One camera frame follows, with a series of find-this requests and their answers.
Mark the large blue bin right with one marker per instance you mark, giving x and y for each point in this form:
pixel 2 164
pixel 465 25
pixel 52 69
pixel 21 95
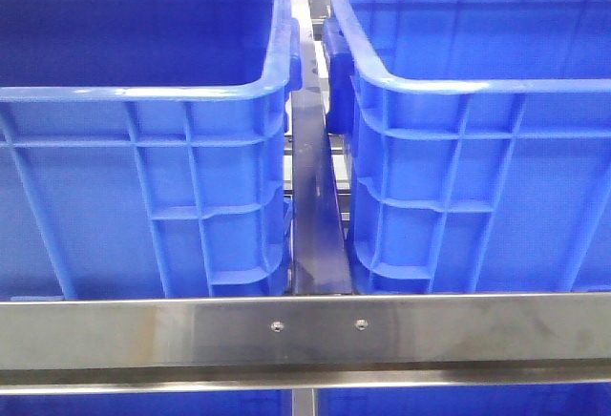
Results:
pixel 480 145

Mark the large blue bin left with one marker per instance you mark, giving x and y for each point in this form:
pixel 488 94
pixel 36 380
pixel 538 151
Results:
pixel 142 148

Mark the blue bin lower right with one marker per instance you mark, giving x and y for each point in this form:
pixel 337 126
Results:
pixel 561 399

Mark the stainless steel front rail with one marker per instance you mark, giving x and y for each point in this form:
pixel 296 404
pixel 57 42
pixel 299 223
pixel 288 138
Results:
pixel 303 342

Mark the dark metal centre divider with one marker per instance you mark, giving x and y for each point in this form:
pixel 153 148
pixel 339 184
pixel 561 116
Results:
pixel 320 258

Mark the blue bin lower left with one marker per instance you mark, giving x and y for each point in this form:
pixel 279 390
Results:
pixel 256 402

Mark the large blue bin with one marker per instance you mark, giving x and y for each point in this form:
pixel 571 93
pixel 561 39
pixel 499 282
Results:
pixel 480 145
pixel 142 148

